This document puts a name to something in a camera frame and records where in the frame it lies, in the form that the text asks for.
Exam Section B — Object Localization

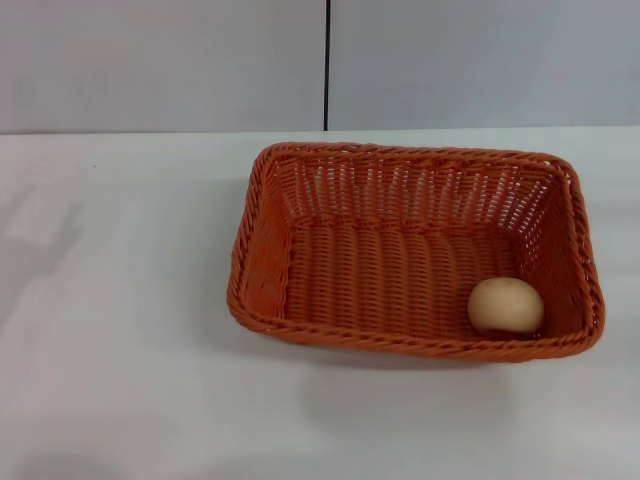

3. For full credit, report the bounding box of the round bread bun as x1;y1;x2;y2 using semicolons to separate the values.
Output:
467;277;545;335

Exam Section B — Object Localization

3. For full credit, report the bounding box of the orange woven plastic basket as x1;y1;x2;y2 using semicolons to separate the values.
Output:
225;141;606;370

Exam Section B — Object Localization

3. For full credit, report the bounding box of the black vertical wall strip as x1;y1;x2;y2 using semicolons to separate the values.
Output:
322;0;334;132

